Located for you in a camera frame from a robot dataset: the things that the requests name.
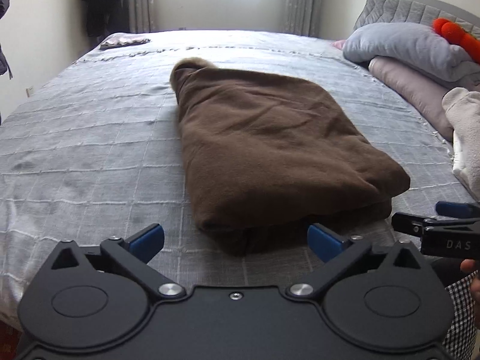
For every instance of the pink item behind pillow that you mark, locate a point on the pink item behind pillow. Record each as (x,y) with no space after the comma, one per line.
(339,44)

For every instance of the pink beige pillow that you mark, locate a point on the pink beige pillow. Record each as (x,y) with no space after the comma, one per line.
(420,91)

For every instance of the white wall socket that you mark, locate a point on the white wall socket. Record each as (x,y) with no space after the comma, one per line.
(30,91)

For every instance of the dark hanging clothes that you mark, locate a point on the dark hanging clothes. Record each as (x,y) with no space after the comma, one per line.
(104,17)

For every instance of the right grey curtain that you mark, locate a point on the right grey curtain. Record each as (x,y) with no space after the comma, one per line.
(302,17)

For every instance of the left grey curtain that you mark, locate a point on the left grey curtain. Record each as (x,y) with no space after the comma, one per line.
(140,16)

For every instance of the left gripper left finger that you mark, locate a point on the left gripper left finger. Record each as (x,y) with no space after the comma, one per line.
(129,258)

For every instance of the grey quilted headboard cushion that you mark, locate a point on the grey quilted headboard cushion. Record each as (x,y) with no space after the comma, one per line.
(416,11)

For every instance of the white fleece blanket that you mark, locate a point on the white fleece blanket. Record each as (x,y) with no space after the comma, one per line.
(462,110)

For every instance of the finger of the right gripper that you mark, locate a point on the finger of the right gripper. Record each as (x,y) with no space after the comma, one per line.
(410,224)
(458,210)

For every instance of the checked black white garment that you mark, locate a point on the checked black white garment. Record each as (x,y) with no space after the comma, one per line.
(461,336)

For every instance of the orange plush toy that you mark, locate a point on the orange plush toy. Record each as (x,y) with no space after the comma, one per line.
(456,35)

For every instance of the light grey pillow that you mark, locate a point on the light grey pillow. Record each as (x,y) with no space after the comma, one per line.
(416,45)

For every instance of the brown coat with fur collar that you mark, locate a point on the brown coat with fur collar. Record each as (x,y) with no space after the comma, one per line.
(267,155)

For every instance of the person's right hand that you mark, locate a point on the person's right hand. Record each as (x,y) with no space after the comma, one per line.
(471,266)

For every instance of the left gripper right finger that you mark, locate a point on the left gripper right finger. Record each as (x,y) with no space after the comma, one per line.
(341,256)

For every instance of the grey curtain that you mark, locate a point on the grey curtain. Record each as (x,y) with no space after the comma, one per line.
(140,16)
(302,17)

